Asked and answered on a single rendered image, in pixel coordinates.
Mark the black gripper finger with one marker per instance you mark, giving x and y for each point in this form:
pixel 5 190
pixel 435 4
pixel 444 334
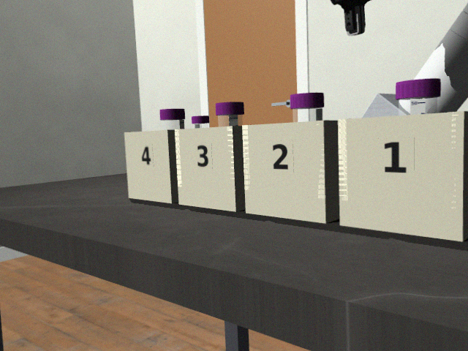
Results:
pixel 363 23
pixel 352 15

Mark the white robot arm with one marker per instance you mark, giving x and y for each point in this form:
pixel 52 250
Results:
pixel 449 62

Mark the beige block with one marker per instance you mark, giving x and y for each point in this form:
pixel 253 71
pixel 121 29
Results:
pixel 291 170
pixel 210 167
pixel 151 165
pixel 405 174

